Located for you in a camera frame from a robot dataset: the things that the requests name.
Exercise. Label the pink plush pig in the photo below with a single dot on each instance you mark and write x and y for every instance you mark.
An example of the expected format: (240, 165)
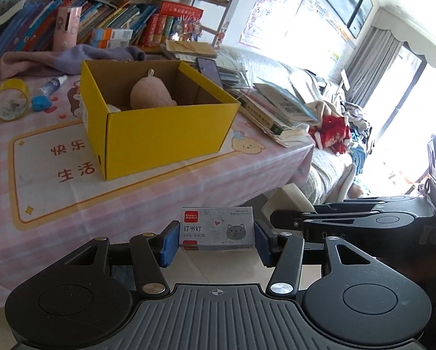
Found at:
(148, 93)

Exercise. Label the pile of books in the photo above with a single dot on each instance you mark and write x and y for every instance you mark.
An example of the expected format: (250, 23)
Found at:
(276, 113)

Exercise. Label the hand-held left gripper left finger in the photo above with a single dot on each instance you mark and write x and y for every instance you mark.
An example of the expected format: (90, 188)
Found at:
(168, 244)

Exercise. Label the black smartphone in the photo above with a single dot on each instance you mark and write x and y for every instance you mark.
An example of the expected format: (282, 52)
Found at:
(210, 71)

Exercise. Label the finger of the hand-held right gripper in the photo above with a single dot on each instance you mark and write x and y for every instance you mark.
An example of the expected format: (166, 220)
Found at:
(385, 204)
(331, 224)

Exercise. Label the red flat box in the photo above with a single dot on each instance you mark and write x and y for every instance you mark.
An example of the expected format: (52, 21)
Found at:
(181, 10)

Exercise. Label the pink purple cloth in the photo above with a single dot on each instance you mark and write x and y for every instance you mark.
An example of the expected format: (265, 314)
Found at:
(75, 56)

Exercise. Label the alphabet wall poster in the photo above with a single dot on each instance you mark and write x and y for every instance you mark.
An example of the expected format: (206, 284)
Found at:
(272, 11)

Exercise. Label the colourful acrylic figure stand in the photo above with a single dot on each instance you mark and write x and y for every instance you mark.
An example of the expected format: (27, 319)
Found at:
(187, 31)

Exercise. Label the grey curtain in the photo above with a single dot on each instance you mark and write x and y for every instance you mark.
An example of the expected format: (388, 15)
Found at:
(374, 65)

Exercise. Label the red white cloth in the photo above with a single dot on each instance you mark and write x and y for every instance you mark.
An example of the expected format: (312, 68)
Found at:
(331, 133)

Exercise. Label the row of leaning books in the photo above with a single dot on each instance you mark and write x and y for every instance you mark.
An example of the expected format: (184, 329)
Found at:
(32, 29)

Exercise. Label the pile of clothes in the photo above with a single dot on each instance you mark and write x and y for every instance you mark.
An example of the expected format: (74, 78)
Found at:
(358, 142)

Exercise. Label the brown paper envelope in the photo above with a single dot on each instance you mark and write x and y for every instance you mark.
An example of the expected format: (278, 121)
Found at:
(190, 48)

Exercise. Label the beige foam block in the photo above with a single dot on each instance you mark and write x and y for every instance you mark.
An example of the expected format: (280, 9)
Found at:
(290, 198)

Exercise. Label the small framed picture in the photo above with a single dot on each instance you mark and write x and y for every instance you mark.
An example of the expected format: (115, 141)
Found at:
(362, 16)

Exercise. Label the stack of small cartons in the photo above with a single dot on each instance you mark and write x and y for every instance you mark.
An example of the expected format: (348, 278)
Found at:
(110, 36)

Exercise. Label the red dictionaries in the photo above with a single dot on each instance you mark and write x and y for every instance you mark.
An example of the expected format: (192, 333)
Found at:
(156, 29)

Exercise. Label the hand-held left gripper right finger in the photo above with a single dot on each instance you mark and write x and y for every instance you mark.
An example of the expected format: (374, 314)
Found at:
(263, 244)

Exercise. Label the yellow cardboard box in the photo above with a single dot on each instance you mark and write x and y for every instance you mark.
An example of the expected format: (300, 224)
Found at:
(159, 142)

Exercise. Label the stack of books and papers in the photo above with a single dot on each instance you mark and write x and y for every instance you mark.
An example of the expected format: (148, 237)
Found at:
(276, 69)

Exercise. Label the grey staple box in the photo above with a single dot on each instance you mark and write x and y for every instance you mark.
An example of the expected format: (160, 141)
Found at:
(218, 229)

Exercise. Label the white blue spray bottle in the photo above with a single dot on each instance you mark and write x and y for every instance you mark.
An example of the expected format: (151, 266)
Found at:
(52, 85)

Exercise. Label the pink checked tablecloth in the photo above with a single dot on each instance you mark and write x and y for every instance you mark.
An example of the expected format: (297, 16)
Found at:
(39, 197)

